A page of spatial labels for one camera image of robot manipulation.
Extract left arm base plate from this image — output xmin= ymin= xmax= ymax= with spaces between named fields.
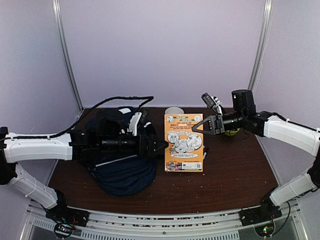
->
xmin=45 ymin=208 xmax=90 ymax=227

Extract black and white bowl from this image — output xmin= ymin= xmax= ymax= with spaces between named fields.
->
xmin=164 ymin=106 xmax=185 ymax=115

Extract navy blue student backpack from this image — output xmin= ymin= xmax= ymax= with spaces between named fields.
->
xmin=84 ymin=106 xmax=158 ymax=197

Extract aluminium frame post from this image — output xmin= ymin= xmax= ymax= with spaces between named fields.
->
xmin=247 ymin=0 xmax=274 ymax=96
xmin=52 ymin=0 xmax=84 ymax=112

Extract front aluminium rail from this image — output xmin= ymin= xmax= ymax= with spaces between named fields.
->
xmin=19 ymin=200 xmax=309 ymax=240

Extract left aluminium frame post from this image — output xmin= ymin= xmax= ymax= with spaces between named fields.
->
xmin=52 ymin=0 xmax=84 ymax=112

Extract lime green bowl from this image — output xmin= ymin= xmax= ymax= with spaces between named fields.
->
xmin=224 ymin=128 xmax=240 ymax=137

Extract right aluminium frame post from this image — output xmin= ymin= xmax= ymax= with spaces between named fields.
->
xmin=247 ymin=0 xmax=274 ymax=96

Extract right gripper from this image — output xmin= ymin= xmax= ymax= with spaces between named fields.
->
xmin=191 ymin=110 xmax=246 ymax=136

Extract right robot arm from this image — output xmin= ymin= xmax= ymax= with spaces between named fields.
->
xmin=192 ymin=89 xmax=320 ymax=221

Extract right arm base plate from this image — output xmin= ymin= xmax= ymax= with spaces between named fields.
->
xmin=239 ymin=206 xmax=282 ymax=227

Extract orange cartoon paperback book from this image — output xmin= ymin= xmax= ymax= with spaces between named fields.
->
xmin=164 ymin=113 xmax=204 ymax=173

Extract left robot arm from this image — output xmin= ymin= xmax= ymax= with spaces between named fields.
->
xmin=0 ymin=105 xmax=169 ymax=222

